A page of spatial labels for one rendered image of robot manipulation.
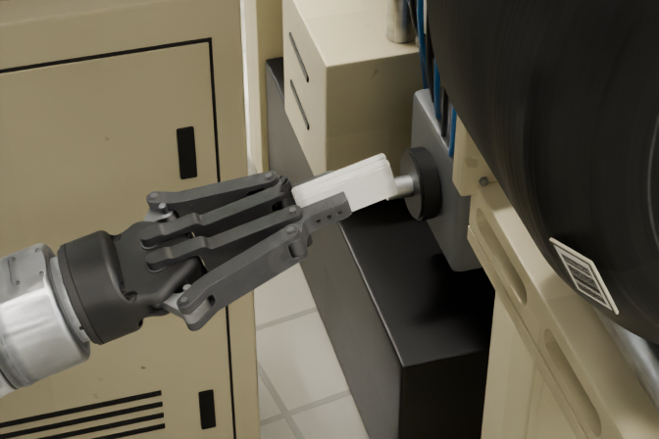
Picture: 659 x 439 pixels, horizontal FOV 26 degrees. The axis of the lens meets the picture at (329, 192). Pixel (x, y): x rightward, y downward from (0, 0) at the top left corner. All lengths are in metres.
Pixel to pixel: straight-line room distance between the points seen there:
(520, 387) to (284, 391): 0.74
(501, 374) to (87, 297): 0.85
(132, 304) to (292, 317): 1.50
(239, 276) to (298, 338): 1.47
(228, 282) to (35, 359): 0.14
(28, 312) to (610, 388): 0.48
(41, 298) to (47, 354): 0.04
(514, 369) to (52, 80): 0.62
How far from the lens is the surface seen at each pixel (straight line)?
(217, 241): 0.98
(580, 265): 0.97
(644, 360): 1.15
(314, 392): 2.34
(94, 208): 1.72
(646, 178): 0.93
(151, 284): 0.98
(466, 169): 1.35
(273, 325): 2.45
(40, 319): 0.97
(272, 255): 0.97
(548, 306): 1.25
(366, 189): 1.00
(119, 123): 1.65
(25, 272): 0.98
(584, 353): 1.21
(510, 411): 1.73
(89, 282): 0.97
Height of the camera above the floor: 1.71
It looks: 39 degrees down
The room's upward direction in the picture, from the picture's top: straight up
